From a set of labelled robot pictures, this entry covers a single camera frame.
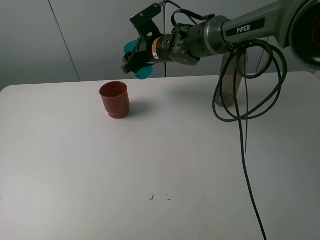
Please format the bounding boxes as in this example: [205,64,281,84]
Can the teal translucent plastic cup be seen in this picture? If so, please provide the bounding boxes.
[124,39,154,81]

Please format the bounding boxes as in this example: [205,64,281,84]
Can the red plastic cup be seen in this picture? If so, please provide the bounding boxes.
[99,81,130,119]

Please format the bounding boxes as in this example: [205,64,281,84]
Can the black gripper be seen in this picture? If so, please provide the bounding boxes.
[121,3,163,74]

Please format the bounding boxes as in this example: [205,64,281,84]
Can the black camera cable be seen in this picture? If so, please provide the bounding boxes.
[159,0,288,240]

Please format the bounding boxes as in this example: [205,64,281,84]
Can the brown translucent water bottle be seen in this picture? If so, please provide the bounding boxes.
[215,53,248,109]

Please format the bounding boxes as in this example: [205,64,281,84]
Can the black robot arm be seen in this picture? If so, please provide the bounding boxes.
[121,0,320,74]

